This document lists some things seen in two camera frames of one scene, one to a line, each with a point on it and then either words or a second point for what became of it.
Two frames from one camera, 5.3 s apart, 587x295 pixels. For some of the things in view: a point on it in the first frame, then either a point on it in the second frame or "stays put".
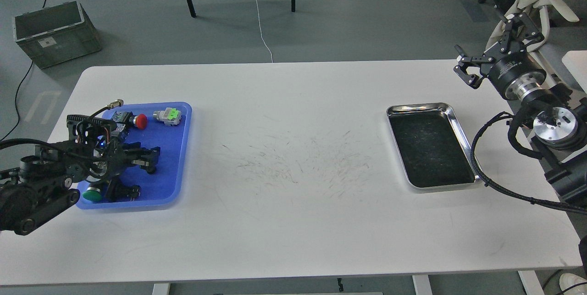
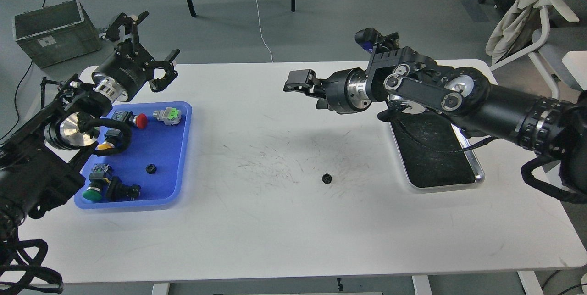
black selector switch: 116,191 stays put
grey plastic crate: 56,34 stays put
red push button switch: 140,120 stays put
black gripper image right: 516,74 -> 347,91
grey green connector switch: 170,116 stays put
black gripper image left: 97,161 -> 129,69
